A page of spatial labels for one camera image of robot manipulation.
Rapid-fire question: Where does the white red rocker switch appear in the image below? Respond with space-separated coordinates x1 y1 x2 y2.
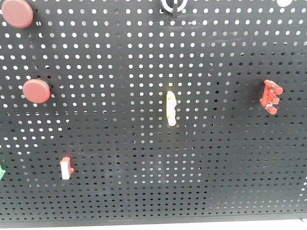
60 157 74 180

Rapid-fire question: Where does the black perforated pegboard panel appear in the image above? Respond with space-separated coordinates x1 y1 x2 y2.
0 0 307 228

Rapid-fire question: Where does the white green rocker switch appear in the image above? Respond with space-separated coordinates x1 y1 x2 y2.
0 160 6 180

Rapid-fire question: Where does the lower red push button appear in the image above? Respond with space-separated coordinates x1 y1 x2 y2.
23 79 51 104

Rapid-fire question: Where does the black rotary selector knob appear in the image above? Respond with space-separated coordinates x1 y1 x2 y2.
160 0 188 18

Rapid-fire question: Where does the red toggle switch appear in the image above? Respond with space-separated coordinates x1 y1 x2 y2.
260 80 283 115

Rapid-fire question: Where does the red push button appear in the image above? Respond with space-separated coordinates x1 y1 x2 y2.
23 79 51 104
1 0 33 28

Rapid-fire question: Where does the upper red push button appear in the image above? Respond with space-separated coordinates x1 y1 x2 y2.
1 0 33 28

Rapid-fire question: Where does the yellow toggle switch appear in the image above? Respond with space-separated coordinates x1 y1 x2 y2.
166 91 177 127

